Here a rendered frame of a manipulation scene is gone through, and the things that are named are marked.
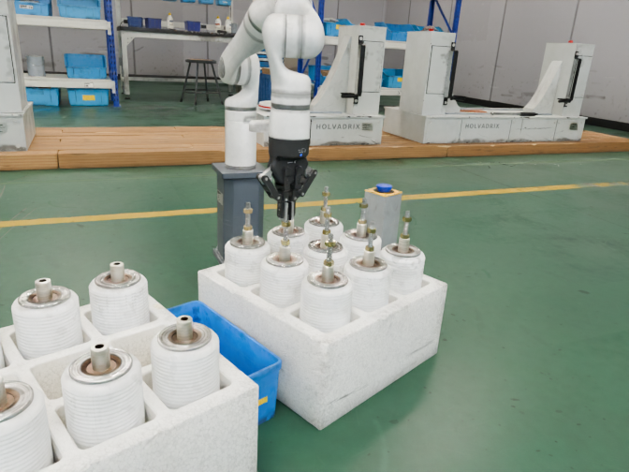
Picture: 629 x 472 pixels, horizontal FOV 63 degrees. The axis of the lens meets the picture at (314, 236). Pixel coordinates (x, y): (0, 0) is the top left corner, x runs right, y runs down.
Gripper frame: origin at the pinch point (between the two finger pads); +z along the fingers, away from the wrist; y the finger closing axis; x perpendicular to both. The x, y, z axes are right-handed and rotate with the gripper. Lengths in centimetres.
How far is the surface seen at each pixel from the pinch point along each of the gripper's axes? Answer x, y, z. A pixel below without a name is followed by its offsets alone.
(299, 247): 8.2, 10.0, 12.5
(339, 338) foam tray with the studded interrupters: -19.8, -2.1, 17.4
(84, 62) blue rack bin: 508, 109, -2
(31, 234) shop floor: 110, -26, 36
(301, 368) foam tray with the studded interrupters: -14.9, -6.1, 24.8
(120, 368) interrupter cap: -18.7, -38.8, 9.9
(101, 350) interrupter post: -17.6, -40.6, 7.3
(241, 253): 8.5, -4.8, 10.9
